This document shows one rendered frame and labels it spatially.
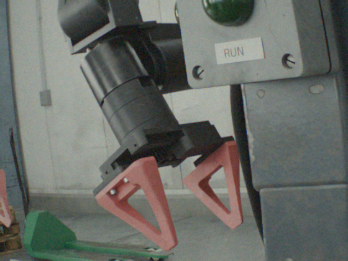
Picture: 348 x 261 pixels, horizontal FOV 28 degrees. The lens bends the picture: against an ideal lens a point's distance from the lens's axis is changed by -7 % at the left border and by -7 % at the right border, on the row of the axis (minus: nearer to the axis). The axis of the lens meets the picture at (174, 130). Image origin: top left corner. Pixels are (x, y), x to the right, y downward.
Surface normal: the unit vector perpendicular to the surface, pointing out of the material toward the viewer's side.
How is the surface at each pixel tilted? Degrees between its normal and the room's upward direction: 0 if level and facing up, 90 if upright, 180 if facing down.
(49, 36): 90
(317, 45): 90
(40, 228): 76
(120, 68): 67
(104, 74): 80
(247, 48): 90
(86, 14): 116
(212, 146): 150
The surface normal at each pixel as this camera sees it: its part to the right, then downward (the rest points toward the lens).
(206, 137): 0.60, -0.55
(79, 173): -0.64, 0.12
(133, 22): 0.64, -0.25
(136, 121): -0.22, -0.22
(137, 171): -0.43, 0.39
